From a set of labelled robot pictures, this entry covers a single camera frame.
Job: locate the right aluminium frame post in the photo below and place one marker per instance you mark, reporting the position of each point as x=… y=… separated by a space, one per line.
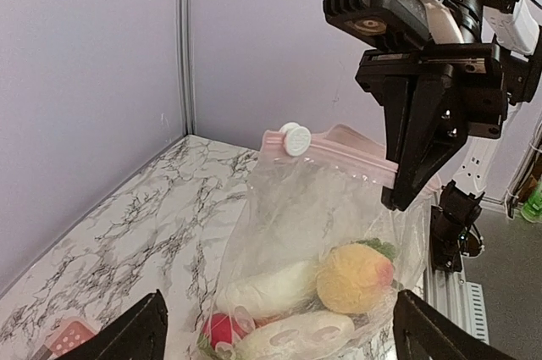
x=185 y=67

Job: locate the green bottle in background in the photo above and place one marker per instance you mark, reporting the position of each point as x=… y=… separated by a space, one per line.
x=531 y=208

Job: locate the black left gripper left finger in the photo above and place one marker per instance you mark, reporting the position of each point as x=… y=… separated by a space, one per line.
x=139 y=333

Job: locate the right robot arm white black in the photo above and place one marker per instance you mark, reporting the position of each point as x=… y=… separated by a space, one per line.
x=453 y=231

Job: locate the white toy vegetable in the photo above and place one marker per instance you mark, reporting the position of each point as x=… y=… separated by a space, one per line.
x=270 y=294
x=313 y=335

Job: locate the red toy apple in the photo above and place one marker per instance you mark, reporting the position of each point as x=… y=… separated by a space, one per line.
x=220 y=328

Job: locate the clear pink zip top bag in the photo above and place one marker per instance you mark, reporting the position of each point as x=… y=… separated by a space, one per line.
x=308 y=194

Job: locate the yellow toy lemon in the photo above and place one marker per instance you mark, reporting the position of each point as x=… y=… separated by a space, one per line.
x=353 y=279

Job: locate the pink perforated plastic basket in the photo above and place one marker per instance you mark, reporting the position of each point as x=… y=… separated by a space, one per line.
x=71 y=333

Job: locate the green toy leaf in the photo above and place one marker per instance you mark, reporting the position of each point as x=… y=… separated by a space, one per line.
x=383 y=247

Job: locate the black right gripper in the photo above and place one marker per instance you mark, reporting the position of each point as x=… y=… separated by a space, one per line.
x=434 y=98

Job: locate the aluminium front rail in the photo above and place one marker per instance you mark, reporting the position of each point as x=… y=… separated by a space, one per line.
x=461 y=301

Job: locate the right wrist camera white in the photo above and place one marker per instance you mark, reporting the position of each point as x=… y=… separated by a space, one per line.
x=395 y=26

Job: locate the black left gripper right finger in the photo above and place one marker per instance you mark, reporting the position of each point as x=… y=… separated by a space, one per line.
x=421 y=332

